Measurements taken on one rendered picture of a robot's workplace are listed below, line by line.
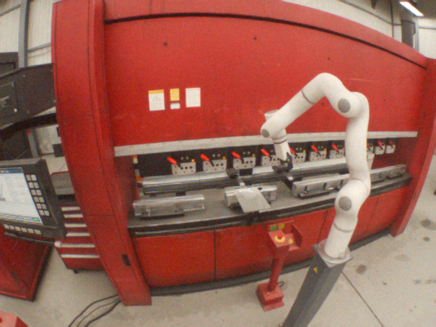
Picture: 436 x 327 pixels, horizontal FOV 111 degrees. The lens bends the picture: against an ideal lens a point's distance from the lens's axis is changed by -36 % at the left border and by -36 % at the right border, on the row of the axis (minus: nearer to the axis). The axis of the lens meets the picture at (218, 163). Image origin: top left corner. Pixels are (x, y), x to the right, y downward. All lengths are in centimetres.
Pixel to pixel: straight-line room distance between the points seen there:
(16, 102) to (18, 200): 41
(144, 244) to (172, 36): 136
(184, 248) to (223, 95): 109
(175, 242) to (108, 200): 59
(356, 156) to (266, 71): 78
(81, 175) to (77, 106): 38
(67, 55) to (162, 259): 149
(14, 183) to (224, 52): 126
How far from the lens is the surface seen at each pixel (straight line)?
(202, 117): 139
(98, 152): 126
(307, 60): 161
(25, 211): 111
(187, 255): 181
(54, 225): 103
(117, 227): 150
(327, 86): 100
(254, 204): 152
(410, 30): 283
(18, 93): 92
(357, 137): 98
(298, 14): 159
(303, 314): 166
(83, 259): 240
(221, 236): 172
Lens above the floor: 186
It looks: 25 degrees down
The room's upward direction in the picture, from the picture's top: straight up
